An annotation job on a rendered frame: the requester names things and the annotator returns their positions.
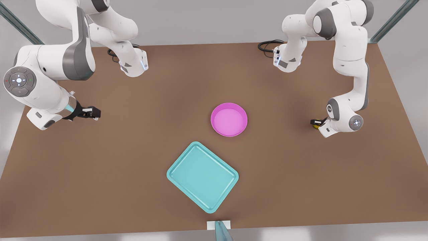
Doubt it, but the silver frame post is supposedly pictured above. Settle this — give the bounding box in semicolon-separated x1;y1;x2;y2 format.
368;0;420;44
0;3;45;46
207;220;234;241

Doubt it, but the teal rectangular tray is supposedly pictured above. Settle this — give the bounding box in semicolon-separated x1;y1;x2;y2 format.
167;141;239;214

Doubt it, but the pink round plate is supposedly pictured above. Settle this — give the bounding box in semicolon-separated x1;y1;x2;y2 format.
211;103;248;137

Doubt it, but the black cable loop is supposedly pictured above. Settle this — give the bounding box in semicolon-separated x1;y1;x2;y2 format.
258;39;285;58
107;44;141;63

